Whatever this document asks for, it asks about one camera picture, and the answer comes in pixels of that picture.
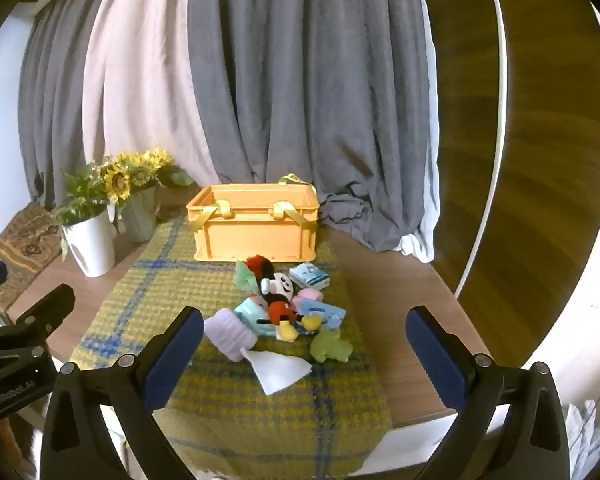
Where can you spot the green leafy plant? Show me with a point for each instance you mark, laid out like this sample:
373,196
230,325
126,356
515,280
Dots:
77,200

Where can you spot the sunflower bouquet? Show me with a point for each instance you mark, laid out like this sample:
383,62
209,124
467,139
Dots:
125,175

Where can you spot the mouse plush toy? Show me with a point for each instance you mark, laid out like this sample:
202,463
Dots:
280,305

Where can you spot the yellow plaid blanket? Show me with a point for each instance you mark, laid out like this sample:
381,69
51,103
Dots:
220,410

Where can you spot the white sheer curtain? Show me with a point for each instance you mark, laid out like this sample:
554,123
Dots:
427,160

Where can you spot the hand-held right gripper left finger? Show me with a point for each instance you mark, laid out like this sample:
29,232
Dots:
172,355

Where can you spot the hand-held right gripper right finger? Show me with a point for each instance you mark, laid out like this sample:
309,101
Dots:
437,355

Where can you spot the orange plastic crate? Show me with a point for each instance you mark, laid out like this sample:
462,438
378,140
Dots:
252,235

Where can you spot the pink curtain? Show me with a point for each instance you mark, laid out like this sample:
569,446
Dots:
140,85

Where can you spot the grey curtain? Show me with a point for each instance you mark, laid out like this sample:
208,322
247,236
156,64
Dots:
55,100
320,85

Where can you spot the green cloth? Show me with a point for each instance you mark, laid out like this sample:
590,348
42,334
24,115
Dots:
244,279

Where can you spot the green plush toy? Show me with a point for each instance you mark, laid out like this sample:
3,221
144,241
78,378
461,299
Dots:
330,347

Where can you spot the grey ribbed vase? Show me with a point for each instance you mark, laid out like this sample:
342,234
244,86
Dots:
141,217

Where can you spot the pink soft pouch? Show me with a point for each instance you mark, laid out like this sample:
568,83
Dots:
310,296

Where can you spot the patterned brown rug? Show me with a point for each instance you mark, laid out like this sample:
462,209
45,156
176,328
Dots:
27,240

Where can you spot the white flower pot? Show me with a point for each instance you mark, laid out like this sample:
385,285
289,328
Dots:
92,247

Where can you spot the white crumpled cloth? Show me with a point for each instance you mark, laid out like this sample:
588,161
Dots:
582,440

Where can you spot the white folded paper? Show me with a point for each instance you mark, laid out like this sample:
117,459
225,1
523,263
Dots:
277,370

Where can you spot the wooden wardrobe door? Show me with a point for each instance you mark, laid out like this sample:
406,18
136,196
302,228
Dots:
540,160

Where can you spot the purple knitted cloth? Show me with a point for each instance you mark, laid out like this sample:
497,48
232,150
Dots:
227,332

